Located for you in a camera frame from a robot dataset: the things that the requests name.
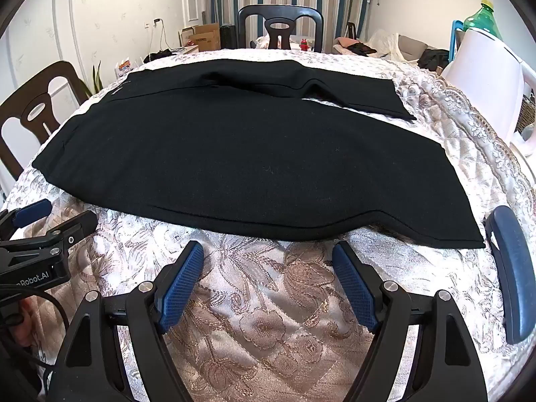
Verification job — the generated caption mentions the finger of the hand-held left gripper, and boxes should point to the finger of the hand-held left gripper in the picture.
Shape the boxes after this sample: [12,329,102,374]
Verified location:
[0,200,53,239]
[0,210,98,262]

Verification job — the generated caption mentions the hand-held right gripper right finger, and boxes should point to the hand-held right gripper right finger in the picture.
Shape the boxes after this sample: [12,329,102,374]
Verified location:
[332,241,489,402]

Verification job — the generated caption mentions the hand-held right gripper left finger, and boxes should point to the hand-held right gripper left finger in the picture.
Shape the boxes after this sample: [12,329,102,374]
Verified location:
[47,241,205,402]

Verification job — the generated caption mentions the black pants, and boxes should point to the black pants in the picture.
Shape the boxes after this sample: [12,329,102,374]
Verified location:
[32,59,486,249]

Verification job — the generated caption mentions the brown wooden chair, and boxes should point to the brown wooden chair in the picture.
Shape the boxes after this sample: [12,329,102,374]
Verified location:
[0,61,90,193]

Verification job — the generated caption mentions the green potted plant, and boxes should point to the green potted plant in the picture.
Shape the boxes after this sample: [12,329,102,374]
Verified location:
[79,62,103,97]

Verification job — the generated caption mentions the cardboard box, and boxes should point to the cardboard box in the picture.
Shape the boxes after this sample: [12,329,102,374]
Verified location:
[181,23,221,51]

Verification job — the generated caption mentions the black garment with pink cloth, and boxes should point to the black garment with pink cloth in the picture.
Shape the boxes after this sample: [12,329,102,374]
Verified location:
[337,37,378,56]

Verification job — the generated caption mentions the wicker basket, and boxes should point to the wicker basket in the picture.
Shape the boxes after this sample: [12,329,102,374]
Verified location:
[517,94,536,135]

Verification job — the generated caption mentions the white cloth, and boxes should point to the white cloth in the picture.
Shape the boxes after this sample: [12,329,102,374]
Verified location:
[367,29,403,60]

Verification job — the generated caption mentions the grey sofa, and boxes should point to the grey sofa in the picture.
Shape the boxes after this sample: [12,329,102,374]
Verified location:
[333,29,453,72]

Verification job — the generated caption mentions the white plastic chair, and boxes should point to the white plastic chair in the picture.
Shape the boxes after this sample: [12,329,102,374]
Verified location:
[440,28,536,155]

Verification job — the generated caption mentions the green plastic bottle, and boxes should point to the green plastic bottle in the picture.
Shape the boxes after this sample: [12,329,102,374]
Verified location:
[463,0,503,43]

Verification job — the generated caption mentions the blue plastic frame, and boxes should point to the blue plastic frame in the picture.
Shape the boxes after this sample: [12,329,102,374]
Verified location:
[450,19,465,65]

